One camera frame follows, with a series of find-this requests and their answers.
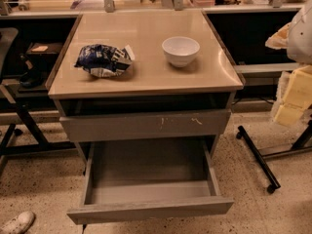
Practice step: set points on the grey drawer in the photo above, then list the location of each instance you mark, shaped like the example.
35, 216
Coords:
145, 125
149, 178

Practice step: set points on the grey drawer cabinet beige top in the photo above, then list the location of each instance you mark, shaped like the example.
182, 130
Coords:
150, 84

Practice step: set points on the crumpled blue chip bag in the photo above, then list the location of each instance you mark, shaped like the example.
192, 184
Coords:
104, 61

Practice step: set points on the white ceramic bowl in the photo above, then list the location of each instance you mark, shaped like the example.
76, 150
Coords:
180, 51

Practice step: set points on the brown box on shelf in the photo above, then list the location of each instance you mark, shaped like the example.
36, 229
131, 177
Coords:
44, 49

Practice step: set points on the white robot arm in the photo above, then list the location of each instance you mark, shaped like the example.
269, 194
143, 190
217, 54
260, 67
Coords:
295, 37

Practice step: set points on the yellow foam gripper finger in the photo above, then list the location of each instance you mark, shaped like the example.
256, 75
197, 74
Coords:
294, 95

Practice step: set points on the grey top drawer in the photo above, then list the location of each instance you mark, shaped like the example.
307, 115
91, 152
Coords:
145, 125

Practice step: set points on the white shoe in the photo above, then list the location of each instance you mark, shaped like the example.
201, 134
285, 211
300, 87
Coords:
18, 224

